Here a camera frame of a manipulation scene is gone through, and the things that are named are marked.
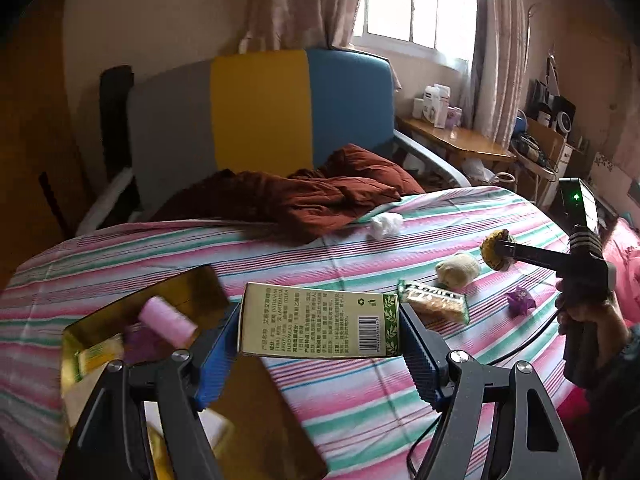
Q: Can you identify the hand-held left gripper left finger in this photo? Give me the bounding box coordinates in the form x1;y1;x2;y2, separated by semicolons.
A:
57;305;241;480

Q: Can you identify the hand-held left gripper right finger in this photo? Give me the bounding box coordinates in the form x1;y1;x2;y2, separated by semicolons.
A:
400;305;581;480

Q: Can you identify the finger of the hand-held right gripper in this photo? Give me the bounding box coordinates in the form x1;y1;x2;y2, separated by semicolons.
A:
495;240;568;273

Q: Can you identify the yellow knitted toy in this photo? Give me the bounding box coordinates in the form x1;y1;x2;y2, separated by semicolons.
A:
480;229;518;272

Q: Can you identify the pink thread spool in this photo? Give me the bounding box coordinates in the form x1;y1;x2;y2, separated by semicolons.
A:
138;296;199;348

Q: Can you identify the plain white small box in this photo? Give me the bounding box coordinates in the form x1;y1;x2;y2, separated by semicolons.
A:
197;407;236;453

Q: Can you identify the purple cloth item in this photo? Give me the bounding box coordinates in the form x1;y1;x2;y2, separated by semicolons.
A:
122;324;173;366

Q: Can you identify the gold tin box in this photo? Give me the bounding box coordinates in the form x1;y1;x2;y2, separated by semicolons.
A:
60;264;328;480

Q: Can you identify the green herbal product box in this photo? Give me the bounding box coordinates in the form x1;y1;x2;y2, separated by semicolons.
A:
236;282;401;359

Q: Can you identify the yellow green packet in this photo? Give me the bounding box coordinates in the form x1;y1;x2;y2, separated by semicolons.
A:
75;335;126;376

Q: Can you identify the cream patterned cardboard box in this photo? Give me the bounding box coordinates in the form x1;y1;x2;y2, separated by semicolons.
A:
62;375;103;413

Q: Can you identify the person's right forearm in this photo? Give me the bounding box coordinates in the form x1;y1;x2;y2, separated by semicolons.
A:
585;322;640;480

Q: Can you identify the person's right hand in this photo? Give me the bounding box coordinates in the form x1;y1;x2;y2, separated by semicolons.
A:
555;280;627;335

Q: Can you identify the pink blanket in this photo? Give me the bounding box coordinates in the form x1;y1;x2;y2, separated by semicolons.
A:
555;215;640;480

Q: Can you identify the purple candy wrapper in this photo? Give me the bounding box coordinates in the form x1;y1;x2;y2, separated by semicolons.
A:
506;287;537;317

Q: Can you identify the green white snack bar packet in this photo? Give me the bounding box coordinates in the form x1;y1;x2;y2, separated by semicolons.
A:
397;279;472;325

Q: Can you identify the cream knitted ball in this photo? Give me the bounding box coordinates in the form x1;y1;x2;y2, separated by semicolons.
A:
434;252;481;290

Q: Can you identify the cluttered white shelf unit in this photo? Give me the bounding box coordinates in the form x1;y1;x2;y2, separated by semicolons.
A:
510;77;591;211

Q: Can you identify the wooden side table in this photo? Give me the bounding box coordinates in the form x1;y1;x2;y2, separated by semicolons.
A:
397;116;518;176

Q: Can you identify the white crumpled tissue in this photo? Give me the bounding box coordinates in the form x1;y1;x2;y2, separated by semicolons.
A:
369;211;403;241

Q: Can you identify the white carton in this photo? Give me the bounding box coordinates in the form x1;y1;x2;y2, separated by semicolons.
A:
422;83;452;128

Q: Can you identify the brown quilted blanket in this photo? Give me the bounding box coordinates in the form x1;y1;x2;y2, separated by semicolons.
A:
150;143;426;241

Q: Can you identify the pink patterned curtain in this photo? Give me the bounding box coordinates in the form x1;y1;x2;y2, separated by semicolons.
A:
239;0;371;53
467;0;531;146

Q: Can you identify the grey yellow blue headboard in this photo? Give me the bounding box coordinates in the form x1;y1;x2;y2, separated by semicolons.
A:
126;47;401;211

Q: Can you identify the window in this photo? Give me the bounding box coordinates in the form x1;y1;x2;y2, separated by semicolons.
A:
352;0;478;68

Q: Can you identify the wooden wardrobe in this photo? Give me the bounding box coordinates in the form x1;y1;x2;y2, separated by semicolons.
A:
0;0;88;281

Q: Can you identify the blue grey bed rail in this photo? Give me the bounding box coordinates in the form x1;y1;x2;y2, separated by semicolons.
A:
392;129;472;188

